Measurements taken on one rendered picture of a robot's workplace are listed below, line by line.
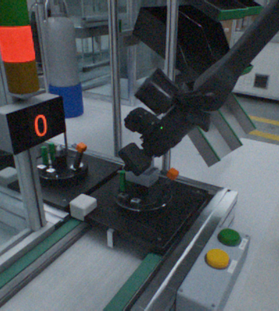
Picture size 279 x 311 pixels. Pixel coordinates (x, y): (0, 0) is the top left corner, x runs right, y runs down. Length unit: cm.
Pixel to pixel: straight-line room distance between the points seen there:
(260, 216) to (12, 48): 73
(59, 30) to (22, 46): 100
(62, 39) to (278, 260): 121
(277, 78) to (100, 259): 439
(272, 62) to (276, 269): 422
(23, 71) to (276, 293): 64
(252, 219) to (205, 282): 37
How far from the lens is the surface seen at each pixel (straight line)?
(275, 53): 486
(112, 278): 67
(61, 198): 81
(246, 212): 97
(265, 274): 80
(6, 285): 67
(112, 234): 69
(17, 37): 56
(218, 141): 97
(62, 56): 157
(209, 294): 60
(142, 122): 65
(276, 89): 492
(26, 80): 57
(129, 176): 74
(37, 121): 59
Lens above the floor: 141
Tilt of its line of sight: 27 degrees down
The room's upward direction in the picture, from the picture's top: straight up
